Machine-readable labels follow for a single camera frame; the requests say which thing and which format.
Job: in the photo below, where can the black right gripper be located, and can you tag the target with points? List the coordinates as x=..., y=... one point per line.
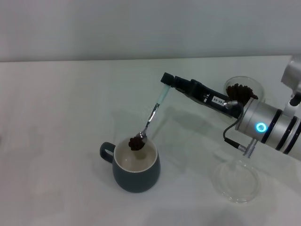
x=211, y=100

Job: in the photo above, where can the spoonful of coffee beans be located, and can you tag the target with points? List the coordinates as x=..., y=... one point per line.
x=136, y=143

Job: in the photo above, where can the dark blue ceramic mug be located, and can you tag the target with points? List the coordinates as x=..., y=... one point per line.
x=136, y=179

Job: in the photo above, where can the clear glass cup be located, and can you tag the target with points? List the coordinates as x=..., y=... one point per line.
x=235, y=81

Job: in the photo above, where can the coffee beans pile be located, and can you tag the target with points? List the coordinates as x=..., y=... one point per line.
x=240, y=91

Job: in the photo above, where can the clear glass saucer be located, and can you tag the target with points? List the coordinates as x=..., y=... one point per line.
x=237, y=190

